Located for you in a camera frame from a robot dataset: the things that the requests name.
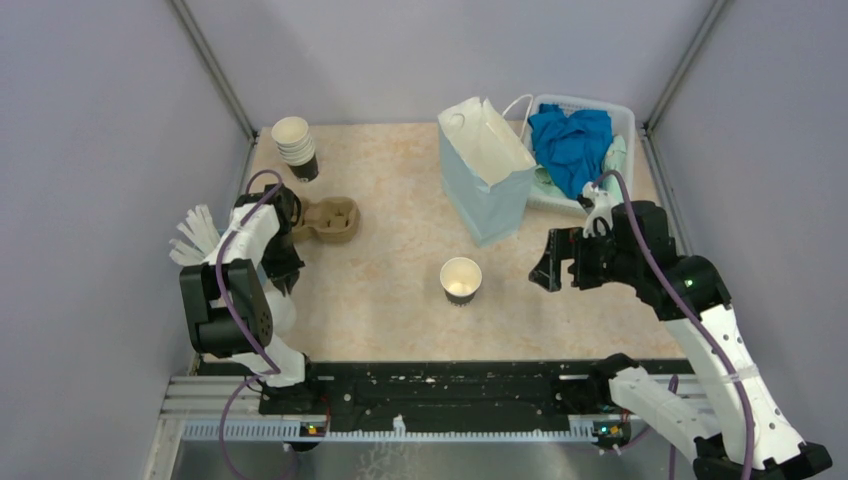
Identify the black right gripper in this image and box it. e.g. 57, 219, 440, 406
528, 223, 640, 291

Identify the black paper coffee cup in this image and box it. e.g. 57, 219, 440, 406
439, 257, 483, 307

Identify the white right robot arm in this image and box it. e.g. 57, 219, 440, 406
529, 200, 833, 479

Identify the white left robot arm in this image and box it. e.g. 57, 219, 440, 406
179, 185, 321, 414

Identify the stack of white lids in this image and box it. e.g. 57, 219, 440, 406
265, 290, 297, 336

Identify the brown cardboard cup carrier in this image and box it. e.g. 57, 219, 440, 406
292, 197, 361, 244

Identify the light green cloth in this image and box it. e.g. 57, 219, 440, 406
533, 135, 627, 201

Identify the cup of white straws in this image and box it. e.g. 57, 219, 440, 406
169, 204, 221, 266

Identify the blue cloth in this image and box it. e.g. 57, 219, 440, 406
528, 103, 613, 200

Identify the light blue paper bag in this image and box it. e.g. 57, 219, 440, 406
437, 97, 537, 247

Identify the stack of paper cups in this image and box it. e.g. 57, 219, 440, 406
271, 116, 319, 183

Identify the white plastic basket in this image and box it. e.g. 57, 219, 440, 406
527, 94, 637, 216

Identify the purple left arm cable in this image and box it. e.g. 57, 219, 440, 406
215, 168, 303, 480

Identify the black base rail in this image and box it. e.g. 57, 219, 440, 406
245, 360, 643, 445

